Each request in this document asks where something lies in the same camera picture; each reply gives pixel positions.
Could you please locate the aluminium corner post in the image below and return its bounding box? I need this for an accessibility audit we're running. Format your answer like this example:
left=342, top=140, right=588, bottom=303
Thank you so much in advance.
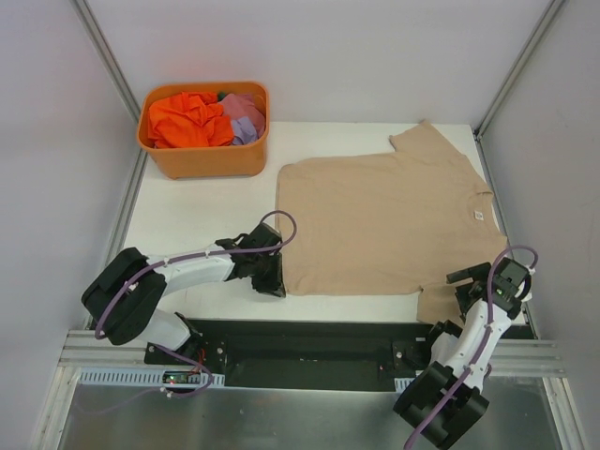
left=473, top=0, right=568, bottom=142
left=70, top=0, right=142, bottom=137

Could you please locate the aluminium front frame rail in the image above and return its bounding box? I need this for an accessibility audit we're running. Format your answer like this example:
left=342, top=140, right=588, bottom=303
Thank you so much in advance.
left=58, top=330, right=567, bottom=378

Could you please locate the orange plastic laundry basket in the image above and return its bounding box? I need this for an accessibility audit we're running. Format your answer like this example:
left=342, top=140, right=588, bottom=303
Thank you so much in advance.
left=137, top=81, right=269, bottom=179

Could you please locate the beige t shirt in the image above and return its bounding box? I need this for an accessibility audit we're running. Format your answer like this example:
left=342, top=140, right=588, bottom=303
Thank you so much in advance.
left=276, top=122, right=506, bottom=323

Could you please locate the right aluminium corner post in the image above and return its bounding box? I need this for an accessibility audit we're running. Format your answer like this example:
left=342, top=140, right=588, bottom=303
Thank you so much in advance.
left=473, top=0, right=568, bottom=142

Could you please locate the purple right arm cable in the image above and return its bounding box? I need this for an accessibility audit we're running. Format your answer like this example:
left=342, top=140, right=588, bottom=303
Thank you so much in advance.
left=403, top=244, right=540, bottom=450

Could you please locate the orange t shirt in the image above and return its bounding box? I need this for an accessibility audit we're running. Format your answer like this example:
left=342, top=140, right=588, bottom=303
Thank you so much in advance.
left=146, top=91, right=234, bottom=148

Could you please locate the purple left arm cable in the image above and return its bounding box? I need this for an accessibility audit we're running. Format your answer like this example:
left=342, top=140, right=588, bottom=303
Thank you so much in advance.
left=74, top=210, right=297, bottom=416

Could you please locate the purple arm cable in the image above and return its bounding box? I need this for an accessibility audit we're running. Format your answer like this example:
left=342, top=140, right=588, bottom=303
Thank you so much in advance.
left=74, top=210, right=297, bottom=416
left=403, top=244, right=540, bottom=450

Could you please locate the grey cable duct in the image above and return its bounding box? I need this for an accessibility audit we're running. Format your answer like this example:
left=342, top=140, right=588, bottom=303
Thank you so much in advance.
left=79, top=368, right=225, bottom=390
left=394, top=377, right=416, bottom=394

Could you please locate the left aluminium corner post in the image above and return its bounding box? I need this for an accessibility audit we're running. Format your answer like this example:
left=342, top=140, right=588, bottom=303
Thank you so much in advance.
left=70, top=0, right=142, bottom=137

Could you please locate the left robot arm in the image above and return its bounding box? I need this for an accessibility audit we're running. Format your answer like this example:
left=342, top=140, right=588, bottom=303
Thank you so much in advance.
left=82, top=223, right=286, bottom=365

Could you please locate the right grey cable duct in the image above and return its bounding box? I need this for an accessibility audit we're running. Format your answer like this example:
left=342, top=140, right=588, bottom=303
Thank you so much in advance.
left=394, top=377, right=416, bottom=394

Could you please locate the pink t shirt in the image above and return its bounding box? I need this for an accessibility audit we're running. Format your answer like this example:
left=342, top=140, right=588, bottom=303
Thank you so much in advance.
left=219, top=94, right=266, bottom=137

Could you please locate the lavender t shirt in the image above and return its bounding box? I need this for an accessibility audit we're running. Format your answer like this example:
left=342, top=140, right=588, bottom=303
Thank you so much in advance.
left=231, top=116, right=259, bottom=145

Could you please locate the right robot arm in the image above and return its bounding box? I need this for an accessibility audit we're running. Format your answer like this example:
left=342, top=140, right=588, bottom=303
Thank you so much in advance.
left=394, top=257, right=534, bottom=449

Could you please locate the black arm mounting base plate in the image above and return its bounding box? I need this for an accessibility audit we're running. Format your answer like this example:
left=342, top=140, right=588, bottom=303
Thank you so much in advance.
left=88, top=314, right=538, bottom=390

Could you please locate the left grey cable duct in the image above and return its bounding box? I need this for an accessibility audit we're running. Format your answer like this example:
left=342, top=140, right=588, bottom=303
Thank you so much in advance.
left=79, top=368, right=225, bottom=390

